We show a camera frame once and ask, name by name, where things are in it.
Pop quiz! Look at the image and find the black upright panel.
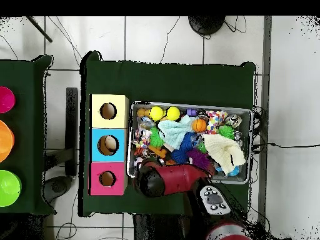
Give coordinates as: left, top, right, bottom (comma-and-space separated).
64, 87, 79, 177

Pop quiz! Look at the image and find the pink plastic bowl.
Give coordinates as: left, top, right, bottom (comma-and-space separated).
0, 86, 16, 114

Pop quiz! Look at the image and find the dark green tablecloth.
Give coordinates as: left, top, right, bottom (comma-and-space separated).
79, 50, 258, 222

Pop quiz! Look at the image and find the yellow tennis ball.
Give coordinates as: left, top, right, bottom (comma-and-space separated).
149, 106, 164, 122

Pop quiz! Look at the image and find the colourful polka dot cloth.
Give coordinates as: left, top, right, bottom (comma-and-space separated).
206, 109, 229, 135
131, 126, 153, 151

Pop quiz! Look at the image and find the smooth yellow ball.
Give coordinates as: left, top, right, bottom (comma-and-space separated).
166, 106, 181, 121

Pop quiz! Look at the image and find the dark green cloth side table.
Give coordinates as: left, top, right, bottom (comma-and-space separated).
0, 54, 56, 216

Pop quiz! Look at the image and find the cream knitted cloth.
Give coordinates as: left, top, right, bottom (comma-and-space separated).
202, 133, 246, 176

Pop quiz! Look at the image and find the black pole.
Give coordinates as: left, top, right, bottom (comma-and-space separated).
26, 16, 53, 43

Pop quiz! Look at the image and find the mint green cloth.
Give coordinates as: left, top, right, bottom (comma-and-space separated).
157, 114, 193, 151

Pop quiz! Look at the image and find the green plastic bowl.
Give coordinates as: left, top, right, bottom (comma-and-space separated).
0, 169, 23, 208

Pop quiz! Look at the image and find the dark grey rounded base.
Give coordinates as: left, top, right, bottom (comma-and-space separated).
41, 175, 74, 204

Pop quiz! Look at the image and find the purple spiky toy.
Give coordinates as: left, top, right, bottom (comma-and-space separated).
186, 148, 211, 171

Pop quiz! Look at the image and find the black round stand base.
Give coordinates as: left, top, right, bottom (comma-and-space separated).
187, 16, 226, 36

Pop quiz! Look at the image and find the orange plastic bowl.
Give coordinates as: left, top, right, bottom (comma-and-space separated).
0, 119, 15, 163

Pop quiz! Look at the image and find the shallow mesh bin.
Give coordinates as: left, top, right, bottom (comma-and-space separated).
127, 101, 254, 185

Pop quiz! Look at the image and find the wooden box with three holes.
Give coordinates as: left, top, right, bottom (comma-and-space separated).
89, 94, 129, 196

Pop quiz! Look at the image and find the black cable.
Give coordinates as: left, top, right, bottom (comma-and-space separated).
252, 142, 320, 149

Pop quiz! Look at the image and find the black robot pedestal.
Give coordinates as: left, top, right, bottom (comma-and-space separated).
132, 213, 193, 240

